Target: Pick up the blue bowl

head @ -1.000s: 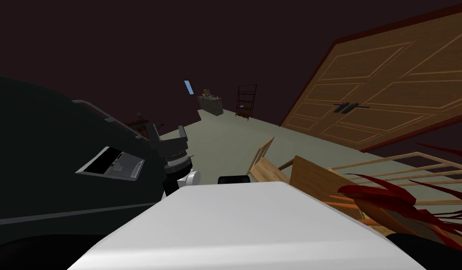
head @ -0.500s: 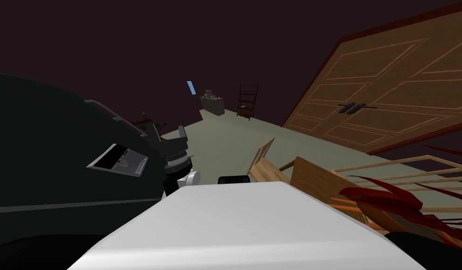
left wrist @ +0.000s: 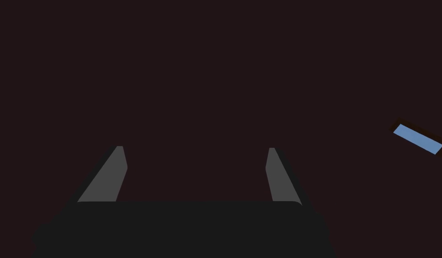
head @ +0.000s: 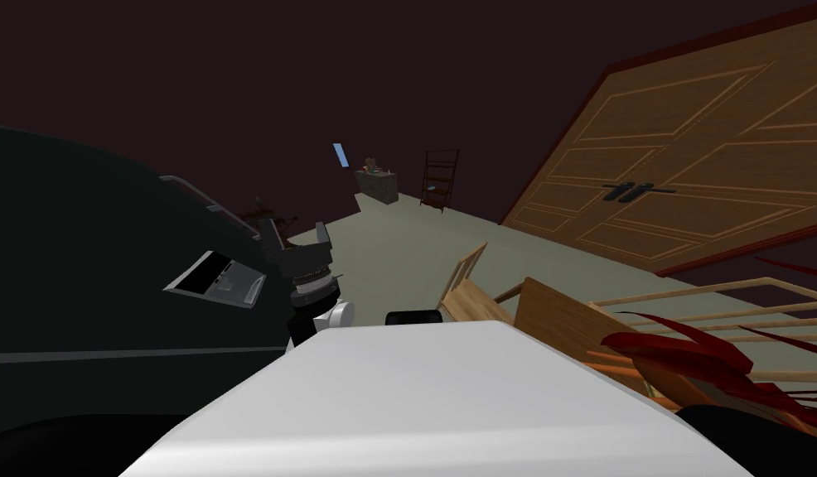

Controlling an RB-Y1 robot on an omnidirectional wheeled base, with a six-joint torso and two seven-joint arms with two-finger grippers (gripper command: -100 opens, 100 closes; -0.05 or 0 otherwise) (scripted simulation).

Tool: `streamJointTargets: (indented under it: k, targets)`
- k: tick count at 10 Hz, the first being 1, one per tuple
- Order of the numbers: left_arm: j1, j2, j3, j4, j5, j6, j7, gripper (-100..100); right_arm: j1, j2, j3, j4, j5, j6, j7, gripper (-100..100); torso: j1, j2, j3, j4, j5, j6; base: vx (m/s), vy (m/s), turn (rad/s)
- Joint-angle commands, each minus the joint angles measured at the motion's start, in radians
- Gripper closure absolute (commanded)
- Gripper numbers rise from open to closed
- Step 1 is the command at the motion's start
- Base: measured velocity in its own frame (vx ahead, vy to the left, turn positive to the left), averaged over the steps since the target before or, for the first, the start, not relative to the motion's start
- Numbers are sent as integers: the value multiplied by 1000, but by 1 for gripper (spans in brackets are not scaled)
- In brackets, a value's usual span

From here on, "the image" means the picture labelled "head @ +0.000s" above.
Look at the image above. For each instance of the black refrigerator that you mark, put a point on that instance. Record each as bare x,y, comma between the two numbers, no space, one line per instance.
84,252

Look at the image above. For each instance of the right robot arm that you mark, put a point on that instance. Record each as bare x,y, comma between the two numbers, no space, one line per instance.
766,447

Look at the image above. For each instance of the low cabinet with items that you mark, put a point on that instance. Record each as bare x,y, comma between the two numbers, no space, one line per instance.
379,185

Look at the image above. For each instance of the blue wall picture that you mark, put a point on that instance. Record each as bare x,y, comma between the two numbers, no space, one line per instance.
341,155

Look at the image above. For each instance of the wooden double door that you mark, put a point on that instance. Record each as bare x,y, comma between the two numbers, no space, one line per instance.
713,165

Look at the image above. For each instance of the wooden chair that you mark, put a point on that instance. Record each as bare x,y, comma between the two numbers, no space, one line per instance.
713,308
471,301

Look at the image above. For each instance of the dark open shelf rack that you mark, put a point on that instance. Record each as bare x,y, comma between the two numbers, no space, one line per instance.
440,180

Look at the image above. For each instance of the red leafy plant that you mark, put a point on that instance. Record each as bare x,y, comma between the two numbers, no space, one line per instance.
687,354

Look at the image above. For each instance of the wooden table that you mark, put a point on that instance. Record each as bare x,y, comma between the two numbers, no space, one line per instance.
561,324

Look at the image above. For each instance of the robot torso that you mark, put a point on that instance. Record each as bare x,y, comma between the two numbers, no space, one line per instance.
422,397

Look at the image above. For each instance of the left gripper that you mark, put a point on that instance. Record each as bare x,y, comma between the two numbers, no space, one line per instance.
302,260

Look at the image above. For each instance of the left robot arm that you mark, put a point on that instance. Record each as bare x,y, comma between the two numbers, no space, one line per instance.
322,311

